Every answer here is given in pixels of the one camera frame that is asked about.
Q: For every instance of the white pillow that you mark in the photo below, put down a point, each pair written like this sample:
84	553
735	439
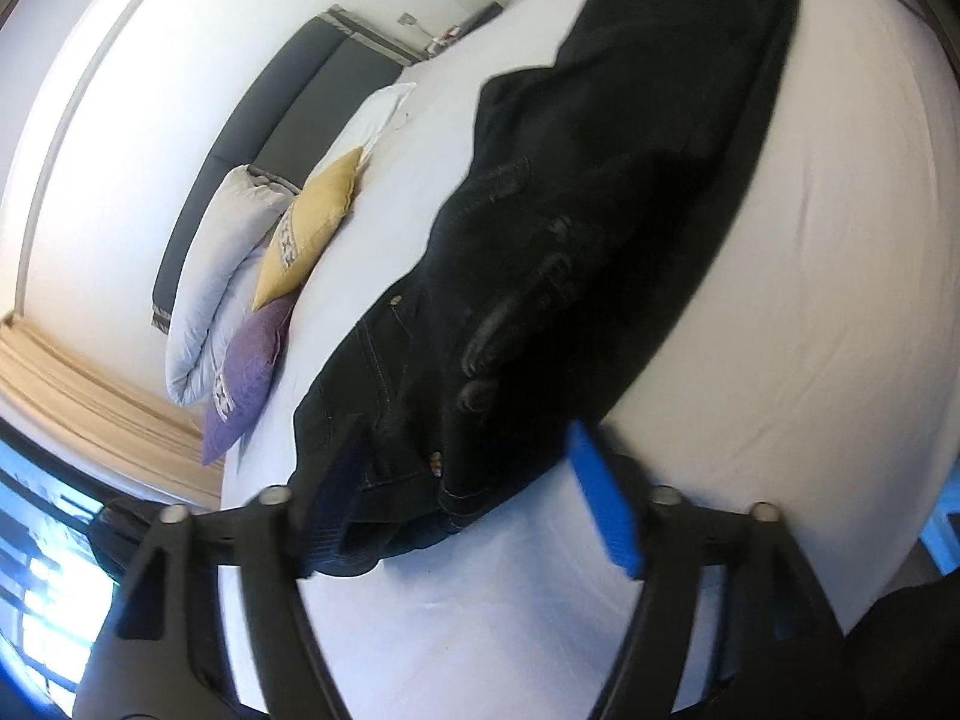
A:
379	116

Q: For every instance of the purple cushion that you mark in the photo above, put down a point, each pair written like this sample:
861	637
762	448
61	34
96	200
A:
244	382

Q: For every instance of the yellow cushion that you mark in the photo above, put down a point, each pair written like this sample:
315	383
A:
311	229

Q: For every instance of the beige curtain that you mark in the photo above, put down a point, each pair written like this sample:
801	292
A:
90	405

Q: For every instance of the dark cloth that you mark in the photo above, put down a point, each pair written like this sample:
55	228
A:
907	652

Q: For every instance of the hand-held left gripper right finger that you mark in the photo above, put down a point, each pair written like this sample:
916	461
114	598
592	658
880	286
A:
600	495

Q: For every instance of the folded light grey duvet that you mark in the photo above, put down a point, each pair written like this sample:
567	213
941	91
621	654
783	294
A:
217	262

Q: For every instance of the dark grey padded headboard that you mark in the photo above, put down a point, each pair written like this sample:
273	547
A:
247	135

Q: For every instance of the bed with white sheet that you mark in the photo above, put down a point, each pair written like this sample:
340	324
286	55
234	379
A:
825	240

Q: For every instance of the dark grey nightstand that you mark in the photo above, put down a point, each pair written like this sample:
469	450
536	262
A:
469	26

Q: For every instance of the black jacket on chair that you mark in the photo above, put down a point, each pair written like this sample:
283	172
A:
120	532

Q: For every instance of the wall switch plate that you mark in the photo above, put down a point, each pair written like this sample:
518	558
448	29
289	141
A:
409	19

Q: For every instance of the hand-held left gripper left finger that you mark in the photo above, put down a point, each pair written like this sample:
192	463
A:
225	529

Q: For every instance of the black pants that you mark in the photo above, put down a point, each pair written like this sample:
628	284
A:
540	240

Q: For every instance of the large black framed window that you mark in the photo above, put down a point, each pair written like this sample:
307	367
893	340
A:
37	555

